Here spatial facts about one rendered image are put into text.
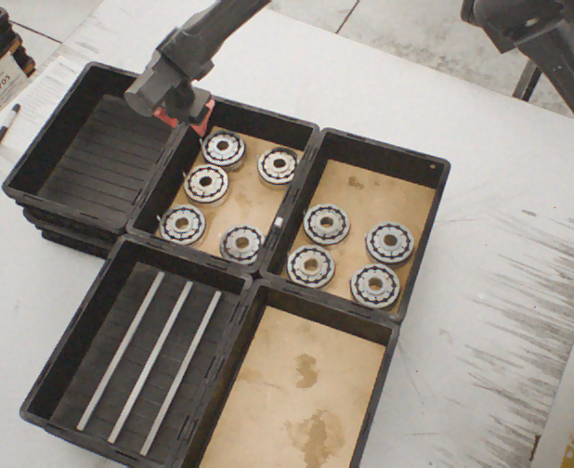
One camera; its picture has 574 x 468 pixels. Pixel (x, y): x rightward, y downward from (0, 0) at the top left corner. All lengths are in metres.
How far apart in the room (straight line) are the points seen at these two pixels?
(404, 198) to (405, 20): 1.69
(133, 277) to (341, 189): 0.51
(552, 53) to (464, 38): 2.25
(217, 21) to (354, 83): 0.92
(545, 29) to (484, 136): 1.02
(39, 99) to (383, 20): 1.67
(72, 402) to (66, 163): 0.58
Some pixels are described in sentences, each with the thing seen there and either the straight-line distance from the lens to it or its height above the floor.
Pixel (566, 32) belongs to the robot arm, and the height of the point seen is 1.56.
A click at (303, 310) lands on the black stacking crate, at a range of 1.27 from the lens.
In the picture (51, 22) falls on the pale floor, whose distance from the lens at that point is 3.26.
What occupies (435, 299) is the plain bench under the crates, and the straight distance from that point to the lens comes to 1.49.
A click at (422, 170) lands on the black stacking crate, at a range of 1.43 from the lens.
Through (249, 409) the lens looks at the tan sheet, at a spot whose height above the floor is 0.83.
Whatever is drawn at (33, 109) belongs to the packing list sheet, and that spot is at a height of 0.70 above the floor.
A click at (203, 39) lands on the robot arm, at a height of 1.37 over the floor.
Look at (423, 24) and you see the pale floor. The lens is 3.04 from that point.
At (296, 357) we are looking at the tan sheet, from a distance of 1.28.
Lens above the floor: 2.05
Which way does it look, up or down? 62 degrees down
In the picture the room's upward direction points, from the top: 4 degrees counter-clockwise
